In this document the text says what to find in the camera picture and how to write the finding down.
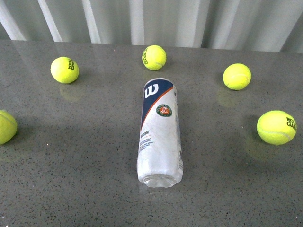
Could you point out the white blue tennis ball can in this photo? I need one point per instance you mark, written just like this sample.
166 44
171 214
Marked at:
159 162

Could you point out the plain yellow tennis ball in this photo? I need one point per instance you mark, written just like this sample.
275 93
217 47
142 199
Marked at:
237 76

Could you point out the tennis ball with Team print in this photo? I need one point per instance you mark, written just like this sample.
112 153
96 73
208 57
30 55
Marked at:
64 70

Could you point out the tennis ball far left edge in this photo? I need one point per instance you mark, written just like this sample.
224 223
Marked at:
8 126

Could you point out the far centre Roland Garros ball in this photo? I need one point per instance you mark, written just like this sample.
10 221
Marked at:
154 57

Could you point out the roland garros ball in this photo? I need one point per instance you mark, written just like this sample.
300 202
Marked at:
276 127
154 57

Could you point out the near right Roland Garros ball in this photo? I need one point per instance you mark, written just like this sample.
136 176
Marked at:
276 127

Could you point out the white pleated curtain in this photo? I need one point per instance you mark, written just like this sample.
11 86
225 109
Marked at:
254 25

